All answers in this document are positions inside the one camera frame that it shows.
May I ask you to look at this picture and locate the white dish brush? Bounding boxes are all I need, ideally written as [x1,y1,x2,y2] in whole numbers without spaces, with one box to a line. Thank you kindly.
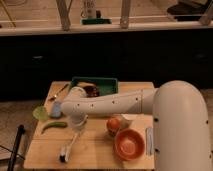
[59,129,82,163]

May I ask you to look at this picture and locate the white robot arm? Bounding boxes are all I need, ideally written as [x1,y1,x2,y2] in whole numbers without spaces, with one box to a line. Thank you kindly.
[61,80,213,171]

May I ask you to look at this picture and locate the green plastic tray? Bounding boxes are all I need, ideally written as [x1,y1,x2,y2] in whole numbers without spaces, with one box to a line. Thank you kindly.
[71,77,118,96]

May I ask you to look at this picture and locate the dark brown bowl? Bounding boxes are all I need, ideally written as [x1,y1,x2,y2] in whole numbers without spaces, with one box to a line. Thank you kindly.
[84,86,100,97]

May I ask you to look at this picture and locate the yellow banana piece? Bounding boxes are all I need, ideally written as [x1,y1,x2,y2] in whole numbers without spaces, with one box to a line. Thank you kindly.
[77,82,95,88]

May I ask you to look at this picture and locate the white cup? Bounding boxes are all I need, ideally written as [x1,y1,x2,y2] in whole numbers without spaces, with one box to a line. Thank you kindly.
[120,115,132,129]

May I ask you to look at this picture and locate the orange fruit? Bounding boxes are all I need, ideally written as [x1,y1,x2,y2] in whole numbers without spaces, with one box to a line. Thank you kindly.
[106,117,120,133]

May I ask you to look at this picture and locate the blue sponge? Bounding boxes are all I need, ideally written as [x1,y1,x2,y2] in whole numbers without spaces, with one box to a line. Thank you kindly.
[50,101,62,118]

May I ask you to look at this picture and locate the metal spoon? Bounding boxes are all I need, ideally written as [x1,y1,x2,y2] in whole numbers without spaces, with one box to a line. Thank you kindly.
[48,83,69,101]

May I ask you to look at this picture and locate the orange bowl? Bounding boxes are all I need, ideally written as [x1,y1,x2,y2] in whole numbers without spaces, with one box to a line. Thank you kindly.
[114,129,145,161]

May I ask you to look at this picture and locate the green pepper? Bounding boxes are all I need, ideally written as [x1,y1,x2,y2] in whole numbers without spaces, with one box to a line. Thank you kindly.
[41,122,68,134]

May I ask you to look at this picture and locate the folded blue cloth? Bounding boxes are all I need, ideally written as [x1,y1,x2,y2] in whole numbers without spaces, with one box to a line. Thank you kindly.
[146,127,154,156]

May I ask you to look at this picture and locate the green shelf tray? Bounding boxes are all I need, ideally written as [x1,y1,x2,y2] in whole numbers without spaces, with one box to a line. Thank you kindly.
[81,18,111,25]

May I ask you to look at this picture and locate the light green cup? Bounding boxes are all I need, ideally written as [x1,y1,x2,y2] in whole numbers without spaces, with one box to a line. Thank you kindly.
[33,106,48,122]

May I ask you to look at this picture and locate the white bottle on shelf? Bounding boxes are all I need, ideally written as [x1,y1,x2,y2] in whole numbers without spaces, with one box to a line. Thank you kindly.
[83,0,96,19]

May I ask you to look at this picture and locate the black stand pole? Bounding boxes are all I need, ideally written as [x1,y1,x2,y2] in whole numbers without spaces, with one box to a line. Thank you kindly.
[7,125,25,171]

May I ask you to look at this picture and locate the wooden frame post right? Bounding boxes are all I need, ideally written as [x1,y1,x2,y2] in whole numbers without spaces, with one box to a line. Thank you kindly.
[120,0,131,29]

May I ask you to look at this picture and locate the wooden frame post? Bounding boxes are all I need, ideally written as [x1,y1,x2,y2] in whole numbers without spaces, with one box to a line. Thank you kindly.
[120,0,131,29]
[56,0,70,31]

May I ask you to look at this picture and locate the wooden frame post left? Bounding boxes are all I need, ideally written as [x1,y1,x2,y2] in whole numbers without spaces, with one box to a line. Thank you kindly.
[56,0,70,31]

